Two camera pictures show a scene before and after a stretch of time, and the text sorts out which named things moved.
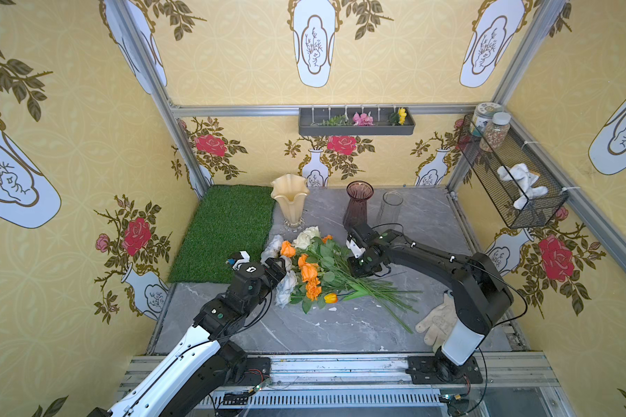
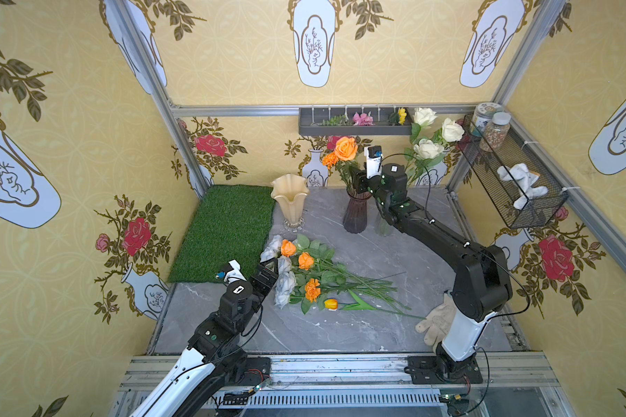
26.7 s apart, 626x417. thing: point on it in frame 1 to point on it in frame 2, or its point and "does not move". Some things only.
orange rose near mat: x=287 y=249 does not move
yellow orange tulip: x=332 y=298 to x=332 y=304
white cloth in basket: x=525 y=180 does not move
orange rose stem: x=333 y=269 to x=348 y=169
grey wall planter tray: x=356 y=122 does not move
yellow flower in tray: x=402 y=113 does not move
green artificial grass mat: x=229 y=219 does not move
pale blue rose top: x=272 y=248 does not move
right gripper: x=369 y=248 to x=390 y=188
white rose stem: x=310 y=239 to x=427 y=153
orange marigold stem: x=330 y=242 to x=329 y=160
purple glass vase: x=356 y=213 does not move
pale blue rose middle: x=289 y=281 does not move
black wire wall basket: x=522 y=189 does not move
